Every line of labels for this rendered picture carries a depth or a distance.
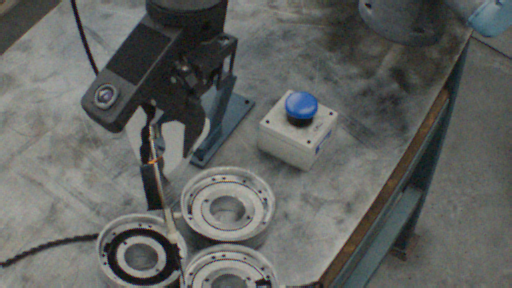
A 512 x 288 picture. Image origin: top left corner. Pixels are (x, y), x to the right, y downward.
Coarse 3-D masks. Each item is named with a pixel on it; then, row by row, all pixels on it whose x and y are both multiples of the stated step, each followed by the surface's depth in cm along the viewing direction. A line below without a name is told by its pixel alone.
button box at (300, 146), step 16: (272, 112) 101; (320, 112) 101; (336, 112) 101; (272, 128) 99; (288, 128) 99; (304, 128) 99; (320, 128) 99; (272, 144) 101; (288, 144) 99; (304, 144) 97; (320, 144) 100; (288, 160) 101; (304, 160) 99
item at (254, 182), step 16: (208, 176) 95; (224, 176) 96; (240, 176) 96; (256, 176) 94; (192, 192) 94; (224, 192) 94; (240, 192) 94; (256, 192) 94; (272, 192) 93; (208, 208) 92; (224, 208) 96; (240, 208) 95; (272, 208) 92; (192, 224) 89; (224, 224) 91; (240, 224) 91; (272, 224) 92; (208, 240) 89; (224, 240) 88; (240, 240) 89; (256, 240) 90
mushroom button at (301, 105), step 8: (288, 96) 99; (296, 96) 98; (304, 96) 99; (312, 96) 99; (288, 104) 98; (296, 104) 98; (304, 104) 98; (312, 104) 98; (288, 112) 98; (296, 112) 97; (304, 112) 97; (312, 112) 97
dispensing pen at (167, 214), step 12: (156, 132) 82; (156, 144) 83; (156, 156) 82; (144, 168) 81; (144, 180) 81; (156, 180) 81; (156, 192) 81; (156, 204) 81; (168, 216) 83; (168, 228) 83; (180, 264) 84
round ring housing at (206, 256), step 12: (204, 252) 87; (216, 252) 88; (228, 252) 88; (240, 252) 88; (252, 252) 87; (192, 264) 87; (204, 264) 87; (252, 264) 88; (264, 264) 87; (180, 276) 85; (192, 276) 86; (216, 276) 86; (228, 276) 87; (240, 276) 86; (264, 276) 87; (276, 276) 85
